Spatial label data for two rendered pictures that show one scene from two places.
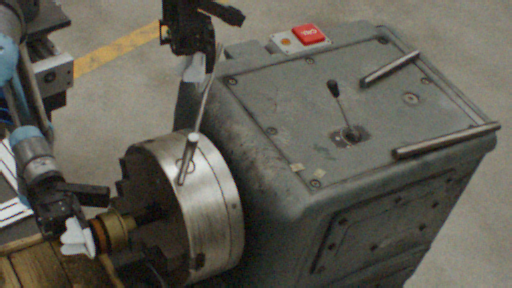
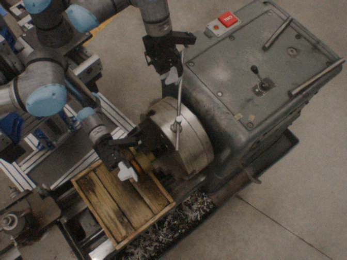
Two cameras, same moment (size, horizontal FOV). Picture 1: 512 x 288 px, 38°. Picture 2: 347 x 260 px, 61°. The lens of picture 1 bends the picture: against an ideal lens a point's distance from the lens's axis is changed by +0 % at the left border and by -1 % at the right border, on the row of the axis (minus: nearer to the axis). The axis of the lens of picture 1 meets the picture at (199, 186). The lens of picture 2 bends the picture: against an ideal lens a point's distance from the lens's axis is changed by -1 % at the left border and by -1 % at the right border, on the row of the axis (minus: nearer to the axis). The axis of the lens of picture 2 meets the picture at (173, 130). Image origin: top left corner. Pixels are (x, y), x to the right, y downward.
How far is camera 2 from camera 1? 61 cm
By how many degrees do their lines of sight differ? 19
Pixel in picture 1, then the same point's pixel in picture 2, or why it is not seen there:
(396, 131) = (288, 77)
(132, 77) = (130, 21)
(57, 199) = (110, 153)
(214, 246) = (199, 164)
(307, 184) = (246, 127)
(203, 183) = (188, 136)
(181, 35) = (160, 64)
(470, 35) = not seen: outside the picture
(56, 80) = (93, 70)
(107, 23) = not seen: outside the picture
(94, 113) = (116, 45)
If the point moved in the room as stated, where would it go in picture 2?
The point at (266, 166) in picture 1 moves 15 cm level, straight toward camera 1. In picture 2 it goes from (221, 118) to (219, 160)
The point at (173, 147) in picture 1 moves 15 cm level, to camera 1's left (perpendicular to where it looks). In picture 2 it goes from (167, 116) to (124, 116)
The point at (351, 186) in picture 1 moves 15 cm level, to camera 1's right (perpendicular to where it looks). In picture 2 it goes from (269, 121) to (312, 122)
